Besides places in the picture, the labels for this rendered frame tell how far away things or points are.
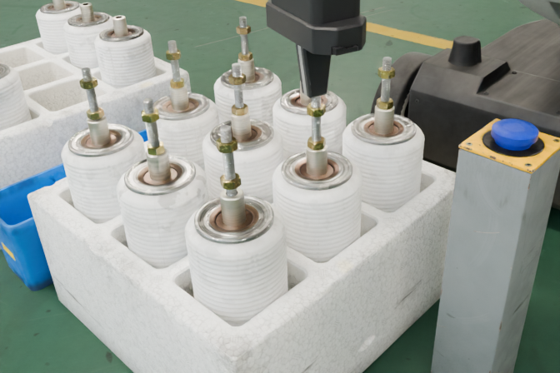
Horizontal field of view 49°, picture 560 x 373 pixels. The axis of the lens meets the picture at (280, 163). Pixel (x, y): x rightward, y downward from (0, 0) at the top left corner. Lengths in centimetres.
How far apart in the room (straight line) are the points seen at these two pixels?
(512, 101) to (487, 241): 39
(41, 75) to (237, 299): 78
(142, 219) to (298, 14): 26
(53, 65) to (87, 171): 55
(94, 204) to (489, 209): 44
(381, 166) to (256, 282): 22
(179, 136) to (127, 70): 33
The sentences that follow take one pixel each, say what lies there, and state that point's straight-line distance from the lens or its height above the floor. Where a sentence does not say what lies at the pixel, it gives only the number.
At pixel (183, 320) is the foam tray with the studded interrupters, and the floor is 18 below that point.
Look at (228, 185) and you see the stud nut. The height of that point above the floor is 30.
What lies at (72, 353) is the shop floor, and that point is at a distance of 85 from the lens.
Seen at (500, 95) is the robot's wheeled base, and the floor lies 19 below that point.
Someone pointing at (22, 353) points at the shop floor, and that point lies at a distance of 88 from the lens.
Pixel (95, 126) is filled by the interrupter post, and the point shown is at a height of 28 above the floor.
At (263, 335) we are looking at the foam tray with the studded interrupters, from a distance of 57.
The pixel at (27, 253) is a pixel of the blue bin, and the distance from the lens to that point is 92.
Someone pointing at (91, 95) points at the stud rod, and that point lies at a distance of 73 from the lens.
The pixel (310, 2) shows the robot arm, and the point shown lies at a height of 44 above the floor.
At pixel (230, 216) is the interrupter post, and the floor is 26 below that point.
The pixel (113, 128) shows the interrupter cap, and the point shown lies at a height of 25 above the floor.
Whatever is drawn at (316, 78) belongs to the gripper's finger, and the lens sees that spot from 59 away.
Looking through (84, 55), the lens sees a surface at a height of 20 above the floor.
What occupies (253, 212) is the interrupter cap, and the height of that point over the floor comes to 25.
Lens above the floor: 59
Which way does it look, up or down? 31 degrees down
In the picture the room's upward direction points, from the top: 3 degrees counter-clockwise
